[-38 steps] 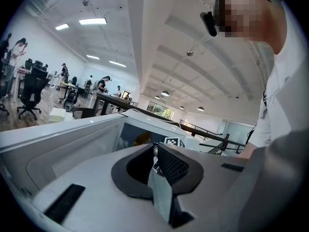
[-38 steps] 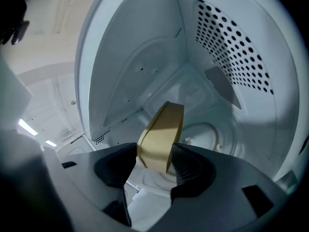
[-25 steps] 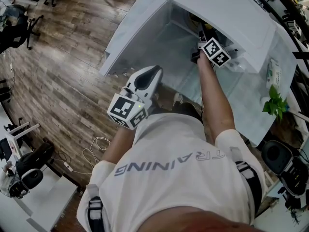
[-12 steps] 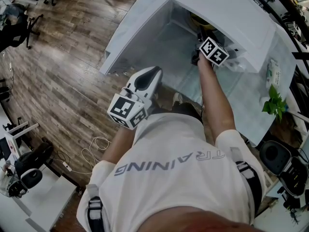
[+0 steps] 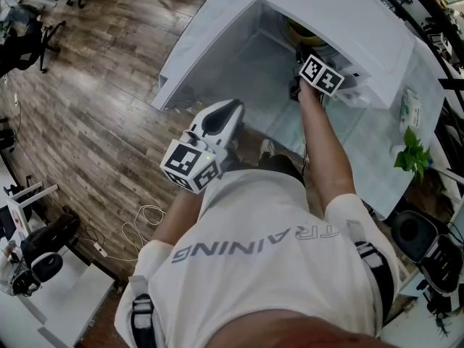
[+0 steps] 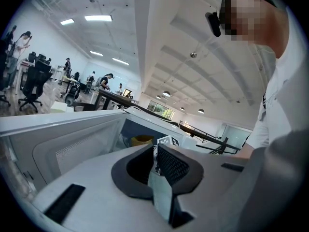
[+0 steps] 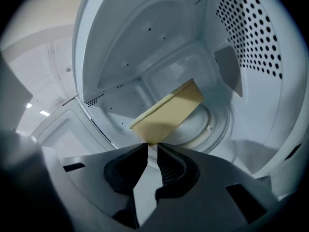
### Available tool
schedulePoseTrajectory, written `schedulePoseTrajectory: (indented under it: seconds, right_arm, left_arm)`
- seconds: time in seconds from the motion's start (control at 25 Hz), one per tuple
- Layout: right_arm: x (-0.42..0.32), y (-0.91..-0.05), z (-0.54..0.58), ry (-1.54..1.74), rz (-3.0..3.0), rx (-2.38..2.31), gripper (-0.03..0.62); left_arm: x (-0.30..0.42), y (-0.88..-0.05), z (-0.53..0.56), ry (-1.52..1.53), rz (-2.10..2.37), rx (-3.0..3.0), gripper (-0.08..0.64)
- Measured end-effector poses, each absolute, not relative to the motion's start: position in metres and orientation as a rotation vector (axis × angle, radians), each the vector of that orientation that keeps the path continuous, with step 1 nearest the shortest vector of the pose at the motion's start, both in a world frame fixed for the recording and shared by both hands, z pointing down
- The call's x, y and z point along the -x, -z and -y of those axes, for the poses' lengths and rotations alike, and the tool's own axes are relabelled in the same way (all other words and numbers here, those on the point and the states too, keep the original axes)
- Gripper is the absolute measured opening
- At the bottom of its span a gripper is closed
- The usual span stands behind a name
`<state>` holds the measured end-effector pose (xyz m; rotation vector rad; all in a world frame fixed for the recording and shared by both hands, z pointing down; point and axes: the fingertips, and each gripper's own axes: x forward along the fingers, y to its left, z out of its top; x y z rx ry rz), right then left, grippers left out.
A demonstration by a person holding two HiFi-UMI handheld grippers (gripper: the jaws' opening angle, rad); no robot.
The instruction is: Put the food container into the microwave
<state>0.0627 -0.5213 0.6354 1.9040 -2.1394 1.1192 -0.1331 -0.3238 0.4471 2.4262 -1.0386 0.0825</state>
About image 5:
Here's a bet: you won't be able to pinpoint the black and white headset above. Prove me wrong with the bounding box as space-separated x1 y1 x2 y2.
10 214 81 297

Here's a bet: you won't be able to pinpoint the green potted plant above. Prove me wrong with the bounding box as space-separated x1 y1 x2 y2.
393 125 432 186

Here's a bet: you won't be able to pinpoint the white cable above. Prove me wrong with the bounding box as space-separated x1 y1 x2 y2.
104 204 167 262

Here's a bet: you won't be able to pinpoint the white refrigerator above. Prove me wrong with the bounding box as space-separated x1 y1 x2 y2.
150 0 416 112

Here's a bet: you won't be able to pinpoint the person's right forearm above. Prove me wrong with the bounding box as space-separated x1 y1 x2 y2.
297 84 359 215

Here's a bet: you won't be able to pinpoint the person's white shoe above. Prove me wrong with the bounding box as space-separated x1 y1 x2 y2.
259 138 287 162

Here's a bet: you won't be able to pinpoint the white desk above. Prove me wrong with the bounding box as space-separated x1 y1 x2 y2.
0 259 116 348

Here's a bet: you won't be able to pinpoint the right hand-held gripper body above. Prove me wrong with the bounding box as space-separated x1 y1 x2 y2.
288 41 345 102

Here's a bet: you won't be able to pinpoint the black and white device case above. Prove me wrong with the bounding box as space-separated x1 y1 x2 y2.
390 210 464 297

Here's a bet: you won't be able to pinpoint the person's left forearm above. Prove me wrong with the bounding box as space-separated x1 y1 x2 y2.
151 189 204 248

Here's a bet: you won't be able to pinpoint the black and white harness strap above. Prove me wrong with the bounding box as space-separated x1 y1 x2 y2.
346 218 395 328
128 274 157 348

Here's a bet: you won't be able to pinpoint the yellow-green food container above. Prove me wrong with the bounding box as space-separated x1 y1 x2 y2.
284 17 324 47

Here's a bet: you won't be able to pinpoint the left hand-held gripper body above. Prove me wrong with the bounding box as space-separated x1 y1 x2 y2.
159 99 244 195

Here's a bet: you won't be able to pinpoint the white tissue pack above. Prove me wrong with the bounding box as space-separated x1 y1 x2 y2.
398 88 424 133

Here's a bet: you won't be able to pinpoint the person's white t-shirt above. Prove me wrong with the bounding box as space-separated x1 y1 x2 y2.
114 168 399 348

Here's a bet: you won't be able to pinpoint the person's dark trousers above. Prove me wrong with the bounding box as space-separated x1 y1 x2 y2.
226 153 307 188

